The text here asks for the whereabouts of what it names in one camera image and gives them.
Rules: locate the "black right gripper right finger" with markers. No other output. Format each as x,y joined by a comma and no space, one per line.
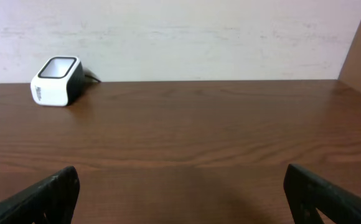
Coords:
308,194

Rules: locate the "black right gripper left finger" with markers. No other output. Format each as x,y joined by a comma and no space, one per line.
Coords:
51,200

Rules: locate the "white barcode scanner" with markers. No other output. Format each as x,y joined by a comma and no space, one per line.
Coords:
59,82

